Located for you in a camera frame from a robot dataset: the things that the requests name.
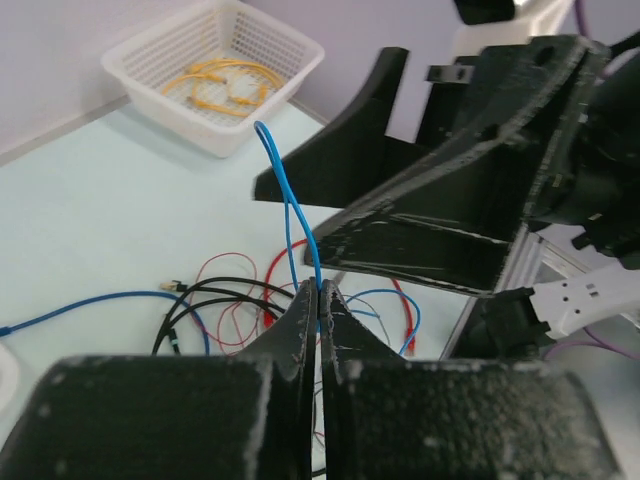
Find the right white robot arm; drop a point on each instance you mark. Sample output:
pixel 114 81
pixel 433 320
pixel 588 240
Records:
pixel 548 288

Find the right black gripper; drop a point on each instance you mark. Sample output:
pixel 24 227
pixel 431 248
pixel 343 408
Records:
pixel 591 177

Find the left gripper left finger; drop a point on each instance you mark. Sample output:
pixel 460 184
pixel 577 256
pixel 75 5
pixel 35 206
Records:
pixel 246 416

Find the right white plastic basket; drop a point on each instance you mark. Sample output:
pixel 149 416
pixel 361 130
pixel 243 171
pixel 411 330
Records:
pixel 212 70

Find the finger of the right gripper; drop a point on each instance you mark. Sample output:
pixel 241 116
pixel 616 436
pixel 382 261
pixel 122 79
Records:
pixel 352 155
pixel 450 219

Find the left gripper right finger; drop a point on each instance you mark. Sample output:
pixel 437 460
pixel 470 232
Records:
pixel 390 418

